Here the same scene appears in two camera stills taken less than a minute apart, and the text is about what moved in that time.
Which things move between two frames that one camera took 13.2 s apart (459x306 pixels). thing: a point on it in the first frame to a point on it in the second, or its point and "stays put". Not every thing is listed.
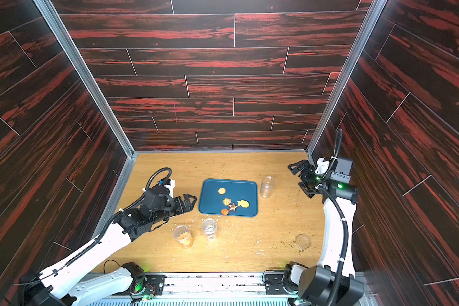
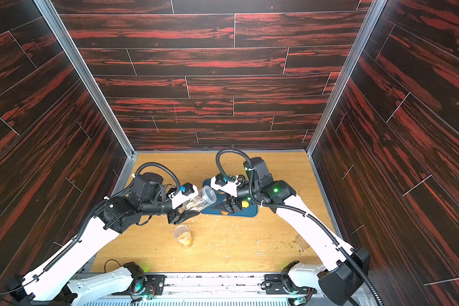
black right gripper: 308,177 to 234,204
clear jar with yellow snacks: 182,234 stays put
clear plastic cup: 303,241 stays put
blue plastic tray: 236,197 stays put
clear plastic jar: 209,227 to 206,197
